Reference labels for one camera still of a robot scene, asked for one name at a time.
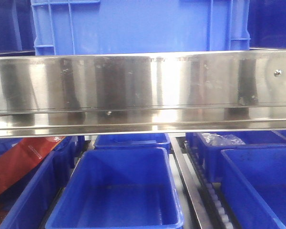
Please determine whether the blue bin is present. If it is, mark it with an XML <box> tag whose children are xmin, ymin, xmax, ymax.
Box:
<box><xmin>0</xmin><ymin>136</ymin><xmax>85</xmax><ymax>229</ymax></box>
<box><xmin>221</xmin><ymin>147</ymin><xmax>286</xmax><ymax>229</ymax></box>
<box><xmin>185</xmin><ymin>131</ymin><xmax>286</xmax><ymax>183</ymax></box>
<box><xmin>94</xmin><ymin>133</ymin><xmax>171</xmax><ymax>152</ymax></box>
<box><xmin>45</xmin><ymin>147</ymin><xmax>184</xmax><ymax>229</ymax></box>

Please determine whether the large blue crate upper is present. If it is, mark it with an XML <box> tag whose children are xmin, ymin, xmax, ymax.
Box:
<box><xmin>31</xmin><ymin>0</ymin><xmax>250</xmax><ymax>55</ymax></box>

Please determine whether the blue bin right rear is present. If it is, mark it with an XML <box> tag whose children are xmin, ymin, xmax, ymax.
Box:
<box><xmin>185</xmin><ymin>131</ymin><xmax>286</xmax><ymax>183</ymax></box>

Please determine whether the crumpled clear plastic bag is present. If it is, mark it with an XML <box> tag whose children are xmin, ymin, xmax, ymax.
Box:
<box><xmin>202</xmin><ymin>133</ymin><xmax>245</xmax><ymax>146</ymax></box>

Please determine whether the stainless steel shelf rack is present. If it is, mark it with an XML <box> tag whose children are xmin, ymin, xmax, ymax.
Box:
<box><xmin>0</xmin><ymin>48</ymin><xmax>286</xmax><ymax>229</ymax></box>

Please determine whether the blue bin centre front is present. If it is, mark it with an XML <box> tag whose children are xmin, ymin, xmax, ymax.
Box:
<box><xmin>45</xmin><ymin>147</ymin><xmax>184</xmax><ymax>229</ymax></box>

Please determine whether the red foil pouch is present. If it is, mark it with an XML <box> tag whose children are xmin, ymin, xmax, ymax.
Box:
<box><xmin>0</xmin><ymin>136</ymin><xmax>65</xmax><ymax>195</ymax></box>

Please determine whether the blue bin right front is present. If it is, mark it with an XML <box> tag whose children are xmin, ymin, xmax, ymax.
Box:
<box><xmin>221</xmin><ymin>147</ymin><xmax>286</xmax><ymax>229</ymax></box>

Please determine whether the blue bin left front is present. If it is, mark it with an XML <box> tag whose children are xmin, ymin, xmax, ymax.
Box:
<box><xmin>0</xmin><ymin>136</ymin><xmax>85</xmax><ymax>229</ymax></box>

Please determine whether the blue bin centre rear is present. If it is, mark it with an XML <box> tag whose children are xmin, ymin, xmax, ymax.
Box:
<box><xmin>94</xmin><ymin>133</ymin><xmax>171</xmax><ymax>152</ymax></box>

